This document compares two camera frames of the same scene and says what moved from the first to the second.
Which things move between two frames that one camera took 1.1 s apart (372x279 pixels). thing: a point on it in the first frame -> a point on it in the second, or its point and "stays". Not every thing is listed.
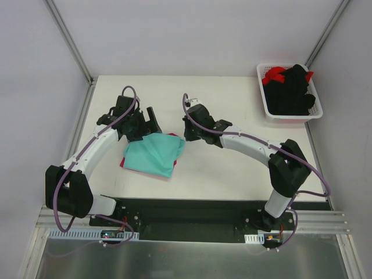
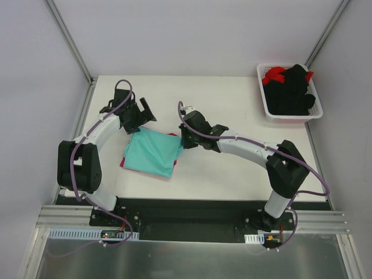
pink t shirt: (122, 163) stays
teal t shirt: (157, 154) stays
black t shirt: (289, 98) stays
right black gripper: (188, 131) -> (186, 138)
